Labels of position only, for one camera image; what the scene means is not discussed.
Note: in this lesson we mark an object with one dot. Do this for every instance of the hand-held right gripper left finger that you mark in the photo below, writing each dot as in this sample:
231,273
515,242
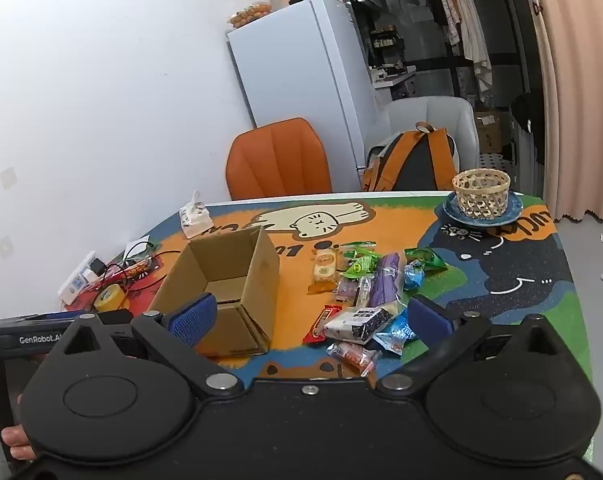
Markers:
191,317

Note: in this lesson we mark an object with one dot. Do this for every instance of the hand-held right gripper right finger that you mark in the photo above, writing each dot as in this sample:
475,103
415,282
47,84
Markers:
429,317

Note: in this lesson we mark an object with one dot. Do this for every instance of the light blue snack packet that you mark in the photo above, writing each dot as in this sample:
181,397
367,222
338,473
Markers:
396,336

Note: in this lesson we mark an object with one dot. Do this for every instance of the small blue snack packet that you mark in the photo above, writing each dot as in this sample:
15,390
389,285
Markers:
414,275

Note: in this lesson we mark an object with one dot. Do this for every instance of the dark green snack packet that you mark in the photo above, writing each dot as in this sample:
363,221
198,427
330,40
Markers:
426,258

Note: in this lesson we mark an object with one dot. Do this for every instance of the long purple snack packet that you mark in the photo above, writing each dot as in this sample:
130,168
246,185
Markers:
387,275

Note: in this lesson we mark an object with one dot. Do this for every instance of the clear cracker packet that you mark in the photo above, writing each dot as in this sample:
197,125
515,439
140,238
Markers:
365,290

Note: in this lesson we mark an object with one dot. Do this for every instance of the black and white packet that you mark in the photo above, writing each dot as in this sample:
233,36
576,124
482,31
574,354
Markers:
356,322

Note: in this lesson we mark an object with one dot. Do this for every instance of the bright green snack packet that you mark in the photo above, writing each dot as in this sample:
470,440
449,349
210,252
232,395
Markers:
364,266

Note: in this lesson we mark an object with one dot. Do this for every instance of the pink snack packet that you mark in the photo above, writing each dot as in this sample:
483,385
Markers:
354,355

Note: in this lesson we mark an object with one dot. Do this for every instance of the brown cardboard box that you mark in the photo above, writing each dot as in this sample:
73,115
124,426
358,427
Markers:
261,270

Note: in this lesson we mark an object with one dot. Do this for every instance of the small pale purple packet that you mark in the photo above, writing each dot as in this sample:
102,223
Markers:
347,290

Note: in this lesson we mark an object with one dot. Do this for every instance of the green striped clear packet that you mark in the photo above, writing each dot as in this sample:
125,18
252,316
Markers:
356,246

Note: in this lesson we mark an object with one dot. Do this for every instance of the red snack bar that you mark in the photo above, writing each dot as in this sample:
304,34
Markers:
320,325

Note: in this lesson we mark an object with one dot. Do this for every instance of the orange rice cracker packet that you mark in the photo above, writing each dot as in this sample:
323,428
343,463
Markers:
324,270

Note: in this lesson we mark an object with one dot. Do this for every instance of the person's left hand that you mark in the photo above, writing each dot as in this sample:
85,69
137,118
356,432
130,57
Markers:
19,442

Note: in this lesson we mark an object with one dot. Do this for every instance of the red sausage packet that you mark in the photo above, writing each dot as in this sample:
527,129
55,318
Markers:
134,269

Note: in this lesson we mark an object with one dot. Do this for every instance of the white power strip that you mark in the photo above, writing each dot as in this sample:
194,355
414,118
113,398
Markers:
79,280

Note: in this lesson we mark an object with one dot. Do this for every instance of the yellow tape roll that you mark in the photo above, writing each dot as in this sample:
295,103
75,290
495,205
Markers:
109,299

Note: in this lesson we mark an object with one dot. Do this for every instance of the tissue pack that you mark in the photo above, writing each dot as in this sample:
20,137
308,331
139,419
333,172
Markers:
195,217

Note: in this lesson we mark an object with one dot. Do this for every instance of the cat printed table mat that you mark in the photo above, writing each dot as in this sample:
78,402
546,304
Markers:
291,310

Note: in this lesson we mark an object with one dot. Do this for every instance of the woven bamboo basket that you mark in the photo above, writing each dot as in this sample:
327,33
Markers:
481,192

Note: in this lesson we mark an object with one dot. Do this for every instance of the blue plate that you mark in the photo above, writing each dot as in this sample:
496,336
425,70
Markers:
515,207

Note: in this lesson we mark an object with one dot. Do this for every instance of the orange and black backpack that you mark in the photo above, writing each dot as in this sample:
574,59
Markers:
416,165

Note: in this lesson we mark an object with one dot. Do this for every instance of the orange chair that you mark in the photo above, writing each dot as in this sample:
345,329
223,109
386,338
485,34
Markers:
276,160

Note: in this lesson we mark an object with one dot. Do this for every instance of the background cardboard box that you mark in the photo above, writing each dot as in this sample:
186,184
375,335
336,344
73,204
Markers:
491,132

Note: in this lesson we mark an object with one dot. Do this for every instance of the grey chair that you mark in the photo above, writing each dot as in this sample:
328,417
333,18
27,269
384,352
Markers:
431,110

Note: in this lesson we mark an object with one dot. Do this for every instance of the white refrigerator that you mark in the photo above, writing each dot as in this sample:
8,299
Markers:
301,85

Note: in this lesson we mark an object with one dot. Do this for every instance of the pink curtain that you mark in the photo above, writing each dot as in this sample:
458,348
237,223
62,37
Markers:
576,85

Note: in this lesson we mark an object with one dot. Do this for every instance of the hanging clothes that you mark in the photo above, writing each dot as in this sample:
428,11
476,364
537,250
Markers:
466,25

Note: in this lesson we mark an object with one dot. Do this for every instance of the tray of eggs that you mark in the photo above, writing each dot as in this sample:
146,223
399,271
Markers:
249,14

